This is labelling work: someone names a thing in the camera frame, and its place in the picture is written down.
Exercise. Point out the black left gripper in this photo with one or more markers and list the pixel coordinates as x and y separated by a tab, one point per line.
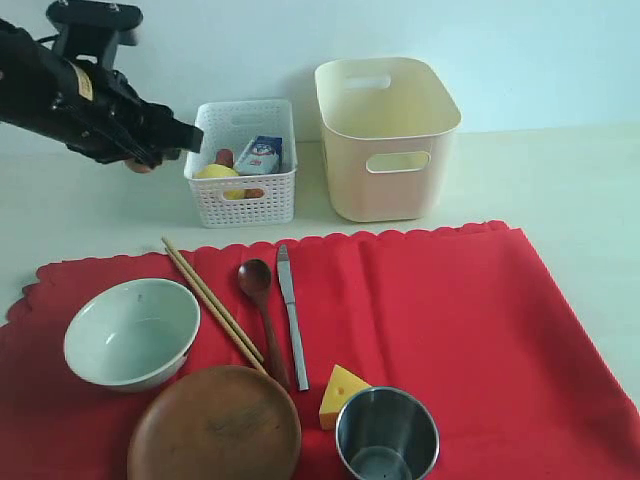
116	123

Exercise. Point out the brown egg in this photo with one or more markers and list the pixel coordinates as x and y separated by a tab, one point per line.
137	167

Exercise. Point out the yellow lemon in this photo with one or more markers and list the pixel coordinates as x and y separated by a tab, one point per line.
215	171

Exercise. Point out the red sausage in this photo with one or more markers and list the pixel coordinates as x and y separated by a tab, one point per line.
225	157

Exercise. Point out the milk carton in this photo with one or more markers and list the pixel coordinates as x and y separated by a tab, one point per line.
261	156

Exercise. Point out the fried chicken piece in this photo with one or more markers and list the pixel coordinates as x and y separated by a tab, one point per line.
253	193

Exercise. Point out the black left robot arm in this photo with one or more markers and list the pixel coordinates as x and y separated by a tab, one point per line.
27	89

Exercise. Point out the white perforated plastic basket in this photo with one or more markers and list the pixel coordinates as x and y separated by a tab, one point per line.
232	125

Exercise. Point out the upper wooden chopstick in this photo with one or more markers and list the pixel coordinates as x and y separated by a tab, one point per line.
213	298

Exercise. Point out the wooden chopstick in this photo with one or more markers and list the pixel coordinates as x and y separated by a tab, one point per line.
226	327
213	298

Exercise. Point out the dark wooden spoon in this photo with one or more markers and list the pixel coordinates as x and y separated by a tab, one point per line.
255	278

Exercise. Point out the steel table knife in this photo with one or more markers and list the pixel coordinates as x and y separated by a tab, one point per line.
286	283

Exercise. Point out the lower wooden chopstick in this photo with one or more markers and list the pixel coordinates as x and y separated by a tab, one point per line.
226	327

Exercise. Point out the pale green ceramic bowl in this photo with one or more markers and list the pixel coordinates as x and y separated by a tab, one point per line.
133	336

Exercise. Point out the cream plastic bin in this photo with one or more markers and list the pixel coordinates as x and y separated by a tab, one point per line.
387	127

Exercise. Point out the brown wooden plate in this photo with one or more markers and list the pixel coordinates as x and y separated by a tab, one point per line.
225	422

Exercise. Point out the yellow cheese wedge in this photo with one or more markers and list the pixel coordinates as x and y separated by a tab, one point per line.
341	387

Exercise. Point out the red scalloped table cloth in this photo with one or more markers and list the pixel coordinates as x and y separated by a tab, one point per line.
468	320

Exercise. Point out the stainless steel cup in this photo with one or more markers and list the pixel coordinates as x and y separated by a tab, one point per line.
385	433

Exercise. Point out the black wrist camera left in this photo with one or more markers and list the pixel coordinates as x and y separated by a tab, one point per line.
94	29

